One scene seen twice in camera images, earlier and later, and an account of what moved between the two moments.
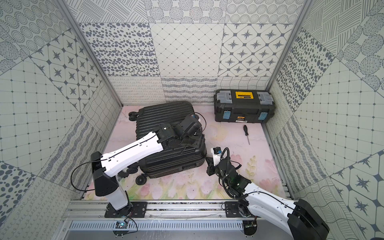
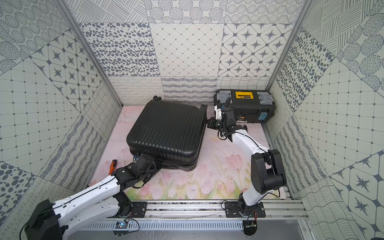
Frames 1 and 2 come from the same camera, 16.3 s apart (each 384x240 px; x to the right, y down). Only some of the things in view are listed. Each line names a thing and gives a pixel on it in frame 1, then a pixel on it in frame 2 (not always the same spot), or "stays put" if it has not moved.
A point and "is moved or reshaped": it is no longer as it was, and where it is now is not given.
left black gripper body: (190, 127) -> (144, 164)
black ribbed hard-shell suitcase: (182, 154) is moved or reshaped
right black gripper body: (213, 170) -> (215, 123)
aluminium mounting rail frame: (90, 216) stays put
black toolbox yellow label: (244, 106) stays put
